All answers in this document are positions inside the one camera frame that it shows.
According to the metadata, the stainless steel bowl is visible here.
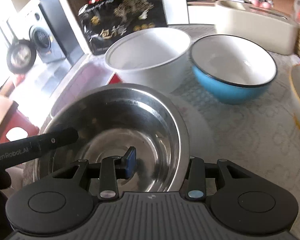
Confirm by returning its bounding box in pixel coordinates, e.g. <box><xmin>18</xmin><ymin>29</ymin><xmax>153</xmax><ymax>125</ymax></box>
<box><xmin>33</xmin><ymin>83</ymin><xmax>190</xmax><ymax>192</ymax></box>

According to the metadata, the red white plastic tray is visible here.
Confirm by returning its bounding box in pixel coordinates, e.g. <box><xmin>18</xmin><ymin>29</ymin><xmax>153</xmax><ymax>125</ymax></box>
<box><xmin>50</xmin><ymin>60</ymin><xmax>122</xmax><ymax>118</ymax></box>

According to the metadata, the white paper bowl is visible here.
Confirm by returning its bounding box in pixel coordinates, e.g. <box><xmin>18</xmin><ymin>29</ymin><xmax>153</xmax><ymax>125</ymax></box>
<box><xmin>104</xmin><ymin>27</ymin><xmax>191</xmax><ymax>93</ymax></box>

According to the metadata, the blue enamel bowl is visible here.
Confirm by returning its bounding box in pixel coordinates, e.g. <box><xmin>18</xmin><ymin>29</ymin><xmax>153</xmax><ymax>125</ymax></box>
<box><xmin>190</xmin><ymin>34</ymin><xmax>277</xmax><ymax>105</ymax></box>

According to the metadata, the white floral plate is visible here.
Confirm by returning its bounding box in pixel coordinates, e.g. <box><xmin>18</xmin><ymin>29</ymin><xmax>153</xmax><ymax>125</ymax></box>
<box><xmin>166</xmin><ymin>94</ymin><xmax>216</xmax><ymax>163</ymax></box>

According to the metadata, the white lace tablecloth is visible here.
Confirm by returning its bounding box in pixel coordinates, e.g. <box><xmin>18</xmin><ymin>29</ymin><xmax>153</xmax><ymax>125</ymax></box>
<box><xmin>174</xmin><ymin>52</ymin><xmax>300</xmax><ymax>238</ymax></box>

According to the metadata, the round black pan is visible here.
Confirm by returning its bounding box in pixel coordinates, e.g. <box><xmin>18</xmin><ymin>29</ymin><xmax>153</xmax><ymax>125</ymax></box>
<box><xmin>7</xmin><ymin>39</ymin><xmax>37</xmax><ymax>74</ymax></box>

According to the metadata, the washing machine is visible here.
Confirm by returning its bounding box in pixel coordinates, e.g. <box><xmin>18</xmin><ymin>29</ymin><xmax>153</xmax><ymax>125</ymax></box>
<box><xmin>7</xmin><ymin>0</ymin><xmax>65</xmax><ymax>63</ymax></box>

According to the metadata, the black snack bag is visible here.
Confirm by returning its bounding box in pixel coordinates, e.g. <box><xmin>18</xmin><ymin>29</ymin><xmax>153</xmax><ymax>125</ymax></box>
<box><xmin>78</xmin><ymin>0</ymin><xmax>167</xmax><ymax>55</ymax></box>

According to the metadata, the cream tissue box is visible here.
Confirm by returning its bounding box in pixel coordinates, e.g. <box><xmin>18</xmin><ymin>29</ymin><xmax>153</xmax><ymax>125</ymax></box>
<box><xmin>215</xmin><ymin>0</ymin><xmax>299</xmax><ymax>55</ymax></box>

